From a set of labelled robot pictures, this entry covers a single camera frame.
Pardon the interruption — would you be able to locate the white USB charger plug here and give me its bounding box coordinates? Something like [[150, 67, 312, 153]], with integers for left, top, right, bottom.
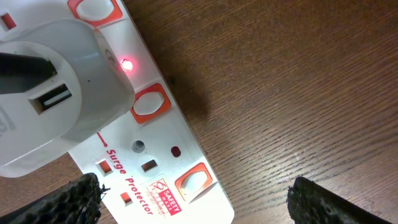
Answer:
[[1, 20, 134, 178]]

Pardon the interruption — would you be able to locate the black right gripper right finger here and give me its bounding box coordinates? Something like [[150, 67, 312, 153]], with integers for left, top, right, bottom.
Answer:
[[287, 177, 391, 224]]

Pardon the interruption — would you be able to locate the white power strip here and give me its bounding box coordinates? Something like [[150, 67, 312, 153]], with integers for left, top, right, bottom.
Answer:
[[1, 0, 234, 223]]

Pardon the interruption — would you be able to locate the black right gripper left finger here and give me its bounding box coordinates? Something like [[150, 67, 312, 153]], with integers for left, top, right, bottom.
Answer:
[[1, 173, 104, 224]]

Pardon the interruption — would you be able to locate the black USB charging cable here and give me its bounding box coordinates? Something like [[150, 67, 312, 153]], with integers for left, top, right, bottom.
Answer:
[[0, 52, 58, 95]]

